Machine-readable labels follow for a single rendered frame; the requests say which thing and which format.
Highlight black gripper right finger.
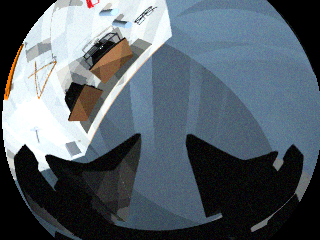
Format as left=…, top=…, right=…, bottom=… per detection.
left=185, top=135, right=279, bottom=217

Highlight black-rimmed glasses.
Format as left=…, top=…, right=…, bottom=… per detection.
left=135, top=7, right=159, bottom=25

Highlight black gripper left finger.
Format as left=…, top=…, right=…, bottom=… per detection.
left=45, top=133, right=141, bottom=223

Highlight grey flat rectangular panel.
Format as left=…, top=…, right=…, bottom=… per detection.
left=79, top=39, right=153, bottom=135

